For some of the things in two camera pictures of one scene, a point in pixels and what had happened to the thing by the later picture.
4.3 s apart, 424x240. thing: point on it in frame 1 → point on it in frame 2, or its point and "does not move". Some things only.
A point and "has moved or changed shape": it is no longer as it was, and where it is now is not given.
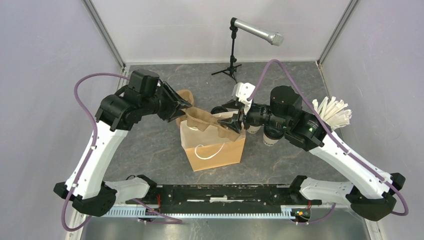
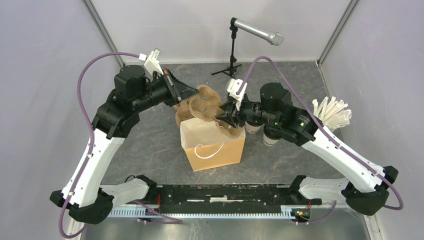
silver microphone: (274, 38) does not move
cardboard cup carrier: (196, 117) has moved or changed shape
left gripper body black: (167, 104) → (172, 99)
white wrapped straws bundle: (334, 112) does not move
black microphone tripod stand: (232, 69) does not move
